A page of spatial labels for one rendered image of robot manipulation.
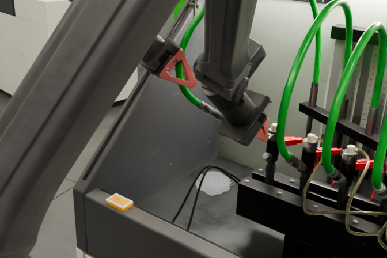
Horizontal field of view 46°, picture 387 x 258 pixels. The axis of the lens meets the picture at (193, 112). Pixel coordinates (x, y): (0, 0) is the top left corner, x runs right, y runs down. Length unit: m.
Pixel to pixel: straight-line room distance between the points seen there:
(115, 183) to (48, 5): 2.59
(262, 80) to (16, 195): 1.03
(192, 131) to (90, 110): 0.98
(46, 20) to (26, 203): 3.28
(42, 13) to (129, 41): 3.32
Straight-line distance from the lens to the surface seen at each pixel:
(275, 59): 1.24
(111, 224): 0.99
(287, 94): 0.76
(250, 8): 0.53
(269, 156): 0.96
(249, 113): 0.83
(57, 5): 3.60
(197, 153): 1.33
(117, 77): 0.31
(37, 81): 0.30
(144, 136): 1.11
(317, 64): 1.10
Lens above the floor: 1.48
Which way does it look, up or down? 22 degrees down
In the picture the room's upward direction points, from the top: 2 degrees clockwise
